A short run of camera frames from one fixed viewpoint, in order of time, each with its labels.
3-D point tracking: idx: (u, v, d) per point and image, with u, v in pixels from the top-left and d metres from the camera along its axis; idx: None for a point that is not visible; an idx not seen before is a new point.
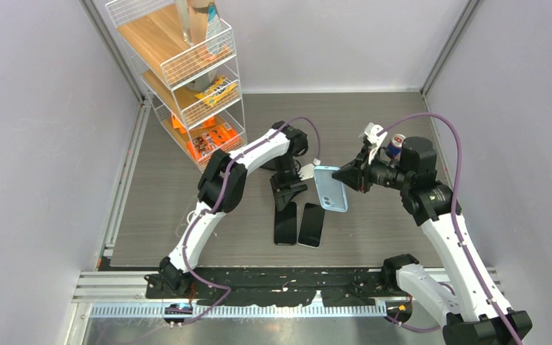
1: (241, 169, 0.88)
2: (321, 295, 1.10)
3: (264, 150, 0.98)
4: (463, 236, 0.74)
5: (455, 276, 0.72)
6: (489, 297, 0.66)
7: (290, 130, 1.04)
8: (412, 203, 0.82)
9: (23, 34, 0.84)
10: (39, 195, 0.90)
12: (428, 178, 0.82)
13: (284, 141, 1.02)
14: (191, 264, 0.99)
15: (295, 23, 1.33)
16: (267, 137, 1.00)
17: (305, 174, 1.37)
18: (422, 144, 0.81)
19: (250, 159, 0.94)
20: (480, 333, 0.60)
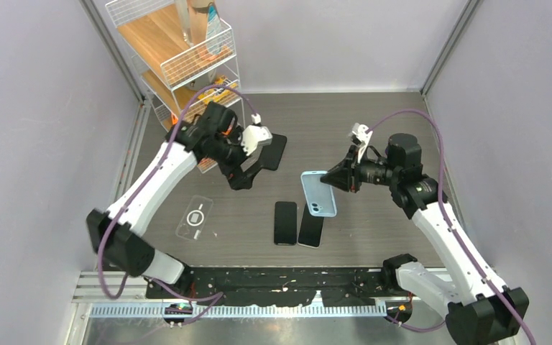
1: (126, 231, 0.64)
2: (320, 295, 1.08)
3: (158, 184, 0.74)
4: (453, 221, 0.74)
5: (449, 261, 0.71)
6: (485, 277, 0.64)
7: (186, 136, 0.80)
8: (400, 196, 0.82)
9: (23, 34, 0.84)
10: (39, 194, 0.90)
12: (416, 172, 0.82)
13: (185, 155, 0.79)
14: (170, 279, 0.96)
15: (295, 23, 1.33)
16: (157, 164, 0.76)
17: (249, 146, 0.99)
18: (407, 140, 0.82)
19: (139, 208, 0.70)
20: (479, 312, 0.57)
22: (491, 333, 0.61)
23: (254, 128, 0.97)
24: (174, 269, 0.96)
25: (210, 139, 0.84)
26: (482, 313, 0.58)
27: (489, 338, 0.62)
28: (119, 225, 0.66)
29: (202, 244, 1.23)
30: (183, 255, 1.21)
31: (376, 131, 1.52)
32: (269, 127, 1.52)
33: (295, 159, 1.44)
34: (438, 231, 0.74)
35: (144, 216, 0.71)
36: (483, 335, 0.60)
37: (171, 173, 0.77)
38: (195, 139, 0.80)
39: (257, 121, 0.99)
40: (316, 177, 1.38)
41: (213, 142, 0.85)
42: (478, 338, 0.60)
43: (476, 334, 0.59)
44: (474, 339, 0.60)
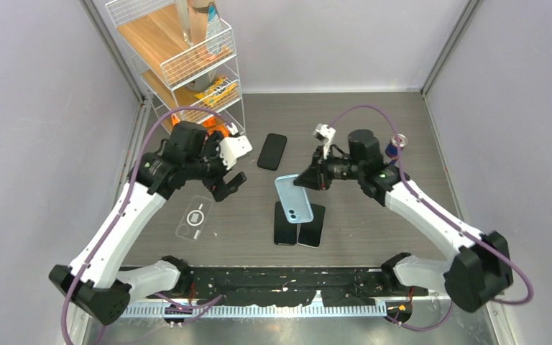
1: (89, 290, 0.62)
2: (321, 295, 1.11)
3: (121, 231, 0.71)
4: (419, 192, 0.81)
5: (428, 228, 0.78)
6: (461, 230, 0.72)
7: (150, 173, 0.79)
8: (370, 187, 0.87)
9: (23, 33, 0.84)
10: (39, 193, 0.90)
12: (377, 162, 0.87)
13: (147, 198, 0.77)
14: (167, 284, 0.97)
15: (295, 23, 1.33)
16: (118, 212, 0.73)
17: (228, 159, 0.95)
18: (363, 135, 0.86)
19: (102, 261, 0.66)
20: (466, 263, 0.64)
22: (490, 284, 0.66)
23: (231, 139, 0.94)
24: (168, 277, 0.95)
25: (177, 174, 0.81)
26: (470, 260, 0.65)
27: (491, 292, 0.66)
28: (83, 283, 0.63)
29: (202, 244, 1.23)
30: (183, 255, 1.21)
31: (376, 131, 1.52)
32: (269, 127, 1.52)
33: (295, 159, 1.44)
34: (409, 205, 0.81)
35: (112, 267, 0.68)
36: (480, 286, 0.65)
37: (135, 218, 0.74)
38: (158, 178, 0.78)
39: (235, 131, 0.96)
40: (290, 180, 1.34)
41: (181, 173, 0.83)
42: (480, 290, 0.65)
43: (474, 284, 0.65)
44: (476, 292, 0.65)
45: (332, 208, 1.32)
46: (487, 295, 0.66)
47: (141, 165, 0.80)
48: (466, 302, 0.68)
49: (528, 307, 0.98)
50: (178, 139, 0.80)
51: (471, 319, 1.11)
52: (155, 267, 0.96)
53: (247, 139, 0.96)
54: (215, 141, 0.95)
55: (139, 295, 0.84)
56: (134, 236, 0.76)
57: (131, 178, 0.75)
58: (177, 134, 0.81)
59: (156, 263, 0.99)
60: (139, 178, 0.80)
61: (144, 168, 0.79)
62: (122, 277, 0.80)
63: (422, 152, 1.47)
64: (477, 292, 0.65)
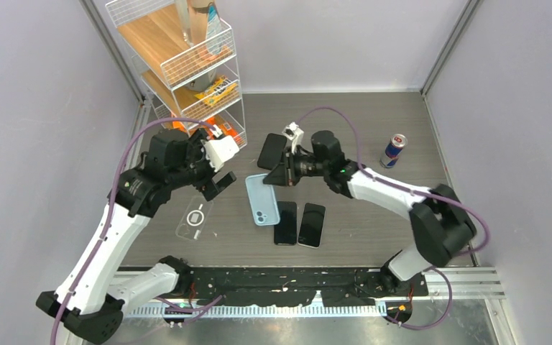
1: (75, 318, 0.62)
2: (320, 295, 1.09)
3: (105, 258, 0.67)
4: (370, 171, 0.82)
5: (388, 202, 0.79)
6: (410, 190, 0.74)
7: (131, 192, 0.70)
8: (336, 185, 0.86)
9: (23, 34, 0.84)
10: (39, 193, 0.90)
12: (341, 159, 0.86)
13: (129, 221, 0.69)
14: (167, 288, 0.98)
15: (295, 23, 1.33)
16: (100, 237, 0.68)
17: (215, 161, 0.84)
18: (323, 136, 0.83)
19: (87, 288, 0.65)
20: (419, 213, 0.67)
22: (455, 234, 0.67)
23: (215, 142, 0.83)
24: (164, 281, 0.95)
25: (160, 190, 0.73)
26: (422, 212, 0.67)
27: (457, 242, 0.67)
28: (69, 310, 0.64)
29: (202, 244, 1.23)
30: (183, 255, 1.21)
31: (376, 131, 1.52)
32: (269, 127, 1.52)
33: None
34: (367, 185, 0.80)
35: (98, 290, 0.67)
36: (443, 235, 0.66)
37: (117, 244, 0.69)
38: (139, 198, 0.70)
39: (219, 133, 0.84)
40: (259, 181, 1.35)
41: (162, 190, 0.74)
42: (443, 241, 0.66)
43: (435, 236, 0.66)
44: (439, 243, 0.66)
45: (332, 208, 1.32)
46: (453, 246, 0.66)
47: (120, 185, 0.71)
48: (437, 258, 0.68)
49: (527, 307, 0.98)
50: (157, 152, 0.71)
51: (471, 319, 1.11)
52: (152, 273, 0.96)
53: (233, 139, 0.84)
54: (198, 141, 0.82)
55: (135, 305, 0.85)
56: (123, 255, 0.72)
57: (108, 203, 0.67)
58: (154, 146, 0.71)
59: (153, 267, 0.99)
60: (119, 198, 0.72)
61: (123, 187, 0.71)
62: (114, 292, 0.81)
63: (422, 152, 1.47)
64: (440, 242, 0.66)
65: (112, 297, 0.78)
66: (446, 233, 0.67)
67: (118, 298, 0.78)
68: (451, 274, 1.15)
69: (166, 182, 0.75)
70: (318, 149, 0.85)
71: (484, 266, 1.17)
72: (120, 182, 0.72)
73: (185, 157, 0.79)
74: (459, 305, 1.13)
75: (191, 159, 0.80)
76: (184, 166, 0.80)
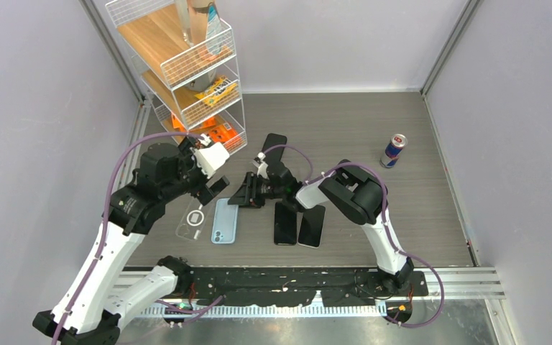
1: (72, 337, 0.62)
2: (321, 295, 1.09)
3: (99, 277, 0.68)
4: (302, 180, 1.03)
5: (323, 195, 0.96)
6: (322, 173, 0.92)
7: (125, 211, 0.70)
8: (292, 204, 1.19)
9: (22, 34, 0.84)
10: (39, 193, 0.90)
12: (294, 185, 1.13)
13: (123, 239, 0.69)
14: (169, 288, 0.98)
15: (295, 22, 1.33)
16: (95, 256, 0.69)
17: (205, 166, 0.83)
18: (277, 167, 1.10)
19: (83, 307, 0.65)
20: (327, 187, 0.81)
22: (364, 192, 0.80)
23: (205, 150, 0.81)
24: (164, 284, 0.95)
25: (154, 207, 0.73)
26: (326, 182, 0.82)
27: (368, 199, 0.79)
28: (66, 330, 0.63)
29: (202, 244, 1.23)
30: (183, 255, 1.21)
31: (376, 131, 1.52)
32: (269, 127, 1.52)
33: (295, 159, 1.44)
34: (302, 190, 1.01)
35: (95, 309, 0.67)
36: (351, 195, 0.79)
37: (112, 263, 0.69)
38: (133, 215, 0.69)
39: (207, 141, 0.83)
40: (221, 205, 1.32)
41: (158, 207, 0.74)
42: (349, 198, 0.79)
43: (344, 198, 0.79)
44: (347, 200, 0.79)
45: (332, 208, 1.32)
46: (364, 203, 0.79)
47: (113, 203, 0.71)
48: (357, 218, 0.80)
49: (528, 308, 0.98)
50: (147, 169, 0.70)
51: (471, 319, 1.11)
52: (151, 278, 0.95)
53: (222, 146, 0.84)
54: (187, 149, 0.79)
55: (132, 316, 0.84)
56: (118, 273, 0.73)
57: (102, 222, 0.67)
58: (144, 164, 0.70)
59: (152, 272, 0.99)
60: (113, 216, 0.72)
61: (118, 205, 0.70)
62: (110, 306, 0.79)
63: (422, 152, 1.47)
64: (348, 199, 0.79)
65: (108, 313, 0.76)
66: (351, 193, 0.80)
67: (114, 313, 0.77)
68: (451, 274, 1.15)
69: (159, 198, 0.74)
70: (274, 178, 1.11)
71: (484, 266, 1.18)
72: (113, 201, 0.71)
73: (177, 169, 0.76)
74: (459, 305, 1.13)
75: (184, 171, 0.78)
76: (177, 178, 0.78)
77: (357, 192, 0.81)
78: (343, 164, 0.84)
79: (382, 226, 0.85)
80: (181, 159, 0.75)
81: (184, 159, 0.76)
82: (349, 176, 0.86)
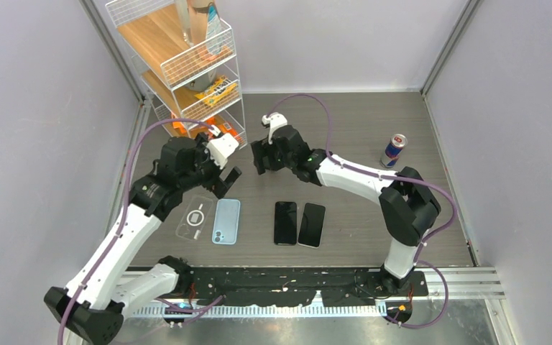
1: (86, 310, 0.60)
2: (321, 295, 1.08)
3: (118, 254, 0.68)
4: (339, 159, 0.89)
5: (365, 190, 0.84)
6: (379, 175, 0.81)
7: (147, 196, 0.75)
8: (303, 173, 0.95)
9: (23, 34, 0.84)
10: (39, 194, 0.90)
12: (305, 150, 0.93)
13: (145, 219, 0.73)
14: (169, 285, 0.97)
15: (295, 22, 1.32)
16: (116, 233, 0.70)
17: (218, 158, 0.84)
18: (283, 130, 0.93)
19: (99, 282, 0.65)
20: (391, 198, 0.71)
22: (422, 213, 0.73)
23: (215, 141, 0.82)
24: (165, 280, 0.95)
25: (173, 194, 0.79)
26: (392, 196, 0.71)
27: (423, 221, 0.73)
28: (78, 304, 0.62)
29: (202, 244, 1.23)
30: (183, 255, 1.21)
31: (376, 131, 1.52)
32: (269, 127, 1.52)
33: None
34: (336, 173, 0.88)
35: (108, 286, 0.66)
36: (412, 217, 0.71)
37: (131, 242, 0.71)
38: (154, 200, 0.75)
39: (217, 132, 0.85)
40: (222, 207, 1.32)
41: (177, 194, 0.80)
42: (410, 218, 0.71)
43: (405, 216, 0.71)
44: (407, 221, 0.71)
45: (333, 208, 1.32)
46: (420, 224, 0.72)
47: (137, 188, 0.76)
48: (408, 237, 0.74)
49: (529, 308, 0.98)
50: (167, 160, 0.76)
51: (471, 319, 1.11)
52: (152, 274, 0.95)
53: (231, 136, 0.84)
54: (202, 144, 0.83)
55: (133, 310, 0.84)
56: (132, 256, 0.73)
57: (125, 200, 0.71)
58: (165, 155, 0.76)
59: (152, 269, 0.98)
60: (134, 200, 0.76)
61: (141, 190, 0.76)
62: (114, 295, 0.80)
63: (422, 152, 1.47)
64: (408, 220, 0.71)
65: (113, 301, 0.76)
66: (412, 212, 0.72)
67: (118, 302, 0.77)
68: (451, 274, 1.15)
69: (177, 186, 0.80)
70: (282, 143, 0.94)
71: (484, 267, 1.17)
72: (136, 187, 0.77)
73: (193, 161, 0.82)
74: (459, 305, 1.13)
75: (199, 162, 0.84)
76: (192, 169, 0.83)
77: (415, 211, 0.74)
78: (413, 179, 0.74)
79: (422, 246, 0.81)
80: (198, 152, 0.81)
81: (200, 152, 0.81)
82: (411, 188, 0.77)
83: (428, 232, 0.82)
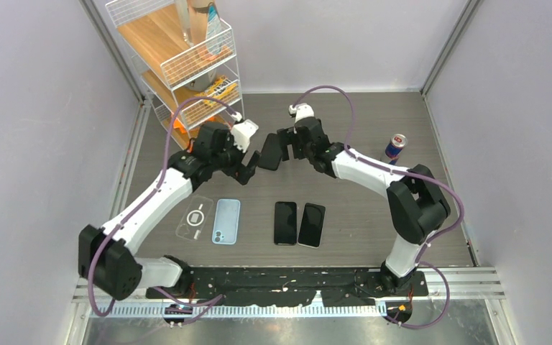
1: (122, 246, 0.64)
2: (321, 295, 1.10)
3: (155, 205, 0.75)
4: (353, 152, 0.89)
5: (374, 184, 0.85)
6: (390, 170, 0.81)
7: (185, 165, 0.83)
8: (320, 164, 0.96)
9: (23, 34, 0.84)
10: (39, 194, 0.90)
12: (323, 141, 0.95)
13: (182, 181, 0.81)
14: (173, 275, 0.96)
15: (295, 22, 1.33)
16: (154, 187, 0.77)
17: (242, 144, 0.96)
18: (306, 120, 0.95)
19: (136, 225, 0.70)
20: (398, 192, 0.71)
22: (430, 212, 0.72)
23: (238, 125, 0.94)
24: (172, 269, 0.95)
25: (206, 168, 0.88)
26: (399, 189, 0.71)
27: (431, 219, 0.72)
28: (114, 241, 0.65)
29: (203, 244, 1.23)
30: (183, 255, 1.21)
31: (376, 131, 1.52)
32: (269, 127, 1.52)
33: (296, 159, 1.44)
34: (350, 165, 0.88)
35: (141, 233, 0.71)
36: (419, 214, 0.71)
37: (166, 198, 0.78)
38: (192, 169, 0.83)
39: (240, 118, 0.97)
40: (221, 206, 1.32)
41: (208, 168, 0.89)
42: (415, 215, 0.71)
43: (410, 212, 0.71)
44: (412, 217, 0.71)
45: (333, 208, 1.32)
46: (426, 222, 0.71)
47: (177, 158, 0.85)
48: (412, 235, 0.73)
49: (528, 307, 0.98)
50: (205, 138, 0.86)
51: (471, 319, 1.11)
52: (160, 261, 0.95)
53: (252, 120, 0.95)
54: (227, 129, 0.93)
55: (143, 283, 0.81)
56: (161, 215, 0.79)
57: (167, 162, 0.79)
58: (203, 134, 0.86)
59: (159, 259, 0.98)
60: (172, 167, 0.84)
61: (180, 159, 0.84)
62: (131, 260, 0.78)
63: (422, 152, 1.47)
64: (413, 216, 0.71)
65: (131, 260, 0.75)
66: (418, 209, 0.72)
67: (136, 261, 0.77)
68: (451, 274, 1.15)
69: (209, 162, 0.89)
70: (302, 132, 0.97)
71: (484, 266, 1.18)
72: (176, 157, 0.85)
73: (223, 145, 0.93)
74: (459, 305, 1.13)
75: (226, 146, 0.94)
76: (221, 152, 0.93)
77: (423, 209, 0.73)
78: (424, 176, 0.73)
79: (426, 246, 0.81)
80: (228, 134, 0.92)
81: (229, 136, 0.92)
82: (420, 187, 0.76)
83: (433, 233, 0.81)
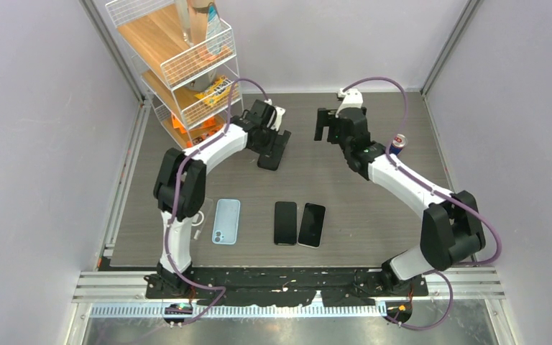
1: (201, 164, 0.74)
2: (320, 295, 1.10)
3: (223, 144, 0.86)
4: (396, 160, 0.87)
5: (411, 199, 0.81)
6: (432, 190, 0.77)
7: (244, 123, 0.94)
8: (353, 162, 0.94)
9: (22, 35, 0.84)
10: (39, 194, 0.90)
12: (364, 139, 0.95)
13: (241, 134, 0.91)
14: (183, 259, 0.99)
15: (295, 23, 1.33)
16: (223, 131, 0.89)
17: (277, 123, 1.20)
18: (350, 113, 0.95)
19: (208, 154, 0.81)
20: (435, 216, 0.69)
22: (463, 244, 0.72)
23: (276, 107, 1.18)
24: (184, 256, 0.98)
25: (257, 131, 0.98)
26: (438, 213, 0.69)
27: (461, 249, 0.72)
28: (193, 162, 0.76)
29: (203, 244, 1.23)
30: None
31: (376, 131, 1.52)
32: None
33: (296, 159, 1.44)
34: (388, 172, 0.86)
35: (210, 162, 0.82)
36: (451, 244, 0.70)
37: (228, 144, 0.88)
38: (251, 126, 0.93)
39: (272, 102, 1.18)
40: (222, 207, 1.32)
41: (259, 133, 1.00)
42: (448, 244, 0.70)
43: (445, 241, 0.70)
44: (445, 246, 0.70)
45: (332, 208, 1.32)
46: (456, 251, 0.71)
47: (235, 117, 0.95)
48: (438, 261, 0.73)
49: (527, 307, 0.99)
50: (258, 108, 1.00)
51: (471, 319, 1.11)
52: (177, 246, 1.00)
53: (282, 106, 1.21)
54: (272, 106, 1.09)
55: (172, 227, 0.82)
56: (222, 159, 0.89)
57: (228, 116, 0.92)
58: (256, 105, 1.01)
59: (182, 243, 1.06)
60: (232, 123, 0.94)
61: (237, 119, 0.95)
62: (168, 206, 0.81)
63: (422, 152, 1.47)
64: (445, 246, 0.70)
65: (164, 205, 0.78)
66: (453, 238, 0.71)
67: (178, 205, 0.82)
68: (451, 274, 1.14)
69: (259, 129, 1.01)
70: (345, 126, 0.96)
71: (483, 266, 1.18)
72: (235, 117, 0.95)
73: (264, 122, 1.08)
74: (459, 305, 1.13)
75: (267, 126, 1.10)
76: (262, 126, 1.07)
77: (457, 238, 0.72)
78: (468, 206, 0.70)
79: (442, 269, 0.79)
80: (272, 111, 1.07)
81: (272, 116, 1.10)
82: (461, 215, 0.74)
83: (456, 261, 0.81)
